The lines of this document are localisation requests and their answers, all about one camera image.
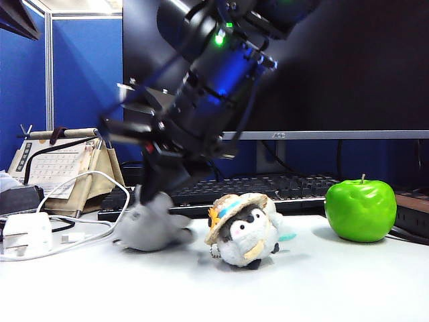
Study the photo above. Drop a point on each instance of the black keyboard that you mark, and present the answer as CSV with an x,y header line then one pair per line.
x,y
251,188

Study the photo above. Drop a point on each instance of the aluminium partition frame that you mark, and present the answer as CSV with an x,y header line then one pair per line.
x,y
49,67

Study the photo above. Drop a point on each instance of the white power adapter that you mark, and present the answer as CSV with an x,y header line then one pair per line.
x,y
27,231

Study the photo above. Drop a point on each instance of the desk calendar with canvas stand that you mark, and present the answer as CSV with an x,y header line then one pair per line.
x,y
53,164

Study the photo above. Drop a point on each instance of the green apple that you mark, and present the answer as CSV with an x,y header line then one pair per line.
x,y
360,211

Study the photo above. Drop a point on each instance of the penguin plush with straw hat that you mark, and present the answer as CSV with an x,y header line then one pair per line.
x,y
248,234

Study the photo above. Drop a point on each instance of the black computer monitor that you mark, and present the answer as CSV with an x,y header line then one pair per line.
x,y
352,67

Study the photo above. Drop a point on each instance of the dark grey power brick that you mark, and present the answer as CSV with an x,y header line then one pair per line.
x,y
20,201

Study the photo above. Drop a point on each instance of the white fabric bag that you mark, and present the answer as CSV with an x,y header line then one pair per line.
x,y
6,182

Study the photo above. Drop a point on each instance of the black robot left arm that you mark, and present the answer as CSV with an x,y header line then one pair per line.
x,y
187,20

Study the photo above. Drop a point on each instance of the grey and black octopus plush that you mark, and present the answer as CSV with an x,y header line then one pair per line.
x,y
147,231

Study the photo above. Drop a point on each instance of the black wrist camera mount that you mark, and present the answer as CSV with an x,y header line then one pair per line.
x,y
147,100

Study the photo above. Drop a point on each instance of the silver monitor stand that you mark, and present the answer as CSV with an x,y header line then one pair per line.
x,y
268,166

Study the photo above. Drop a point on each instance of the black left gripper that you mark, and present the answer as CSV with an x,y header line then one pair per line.
x,y
207,110

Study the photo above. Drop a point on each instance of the black angular robot part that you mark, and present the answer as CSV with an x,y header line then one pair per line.
x,y
16,13

